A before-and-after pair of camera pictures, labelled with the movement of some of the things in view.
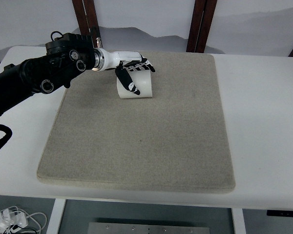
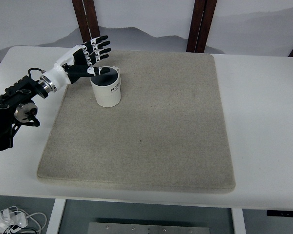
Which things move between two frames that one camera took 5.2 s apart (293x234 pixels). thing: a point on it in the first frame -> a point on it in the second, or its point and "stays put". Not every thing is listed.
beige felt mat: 175,141 stays put
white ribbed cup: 141,79 -> 106,87
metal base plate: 148,228 stays put
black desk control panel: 284,213 stays put
